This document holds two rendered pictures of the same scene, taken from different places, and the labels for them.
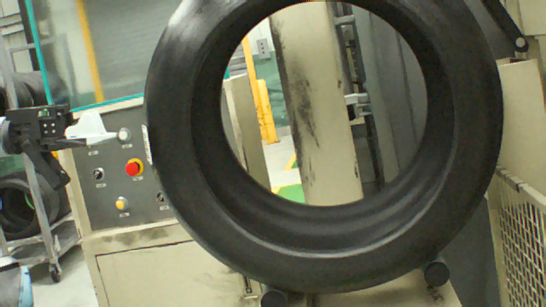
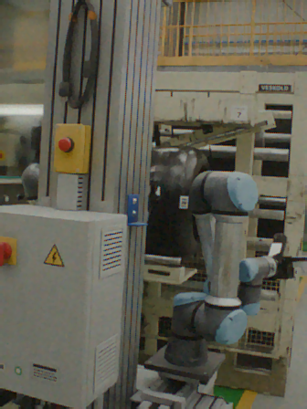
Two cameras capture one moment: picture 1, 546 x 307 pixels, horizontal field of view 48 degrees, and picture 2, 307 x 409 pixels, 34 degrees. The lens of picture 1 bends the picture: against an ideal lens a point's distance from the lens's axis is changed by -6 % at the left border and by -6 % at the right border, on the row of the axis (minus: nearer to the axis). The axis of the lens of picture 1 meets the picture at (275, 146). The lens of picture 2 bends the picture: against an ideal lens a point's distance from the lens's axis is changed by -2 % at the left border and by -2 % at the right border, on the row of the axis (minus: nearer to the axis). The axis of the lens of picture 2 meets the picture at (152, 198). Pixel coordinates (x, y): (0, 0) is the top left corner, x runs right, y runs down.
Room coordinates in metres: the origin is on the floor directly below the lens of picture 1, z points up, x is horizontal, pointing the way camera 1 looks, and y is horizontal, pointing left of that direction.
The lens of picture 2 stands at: (0.66, 2.57, 1.36)
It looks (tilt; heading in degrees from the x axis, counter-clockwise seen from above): 3 degrees down; 282
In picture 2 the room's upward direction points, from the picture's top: 4 degrees clockwise
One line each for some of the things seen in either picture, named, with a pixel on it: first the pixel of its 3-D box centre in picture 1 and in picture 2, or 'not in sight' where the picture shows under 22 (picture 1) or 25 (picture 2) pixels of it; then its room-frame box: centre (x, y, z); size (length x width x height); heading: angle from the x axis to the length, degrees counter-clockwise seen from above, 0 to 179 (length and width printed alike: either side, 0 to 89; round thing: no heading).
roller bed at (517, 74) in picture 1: (502, 129); not in sight; (1.36, -0.50, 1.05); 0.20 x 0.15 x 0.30; 174
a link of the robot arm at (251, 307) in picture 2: not in sight; (245, 297); (0.68, 0.86, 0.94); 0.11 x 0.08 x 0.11; 145
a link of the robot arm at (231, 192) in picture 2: not in sight; (226, 257); (0.75, 0.99, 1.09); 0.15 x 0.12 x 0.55; 145
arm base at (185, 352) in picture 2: not in sight; (186, 344); (0.86, 0.92, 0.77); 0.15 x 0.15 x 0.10
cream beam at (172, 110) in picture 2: not in sight; (203, 112); (1.03, -0.38, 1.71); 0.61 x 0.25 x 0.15; 174
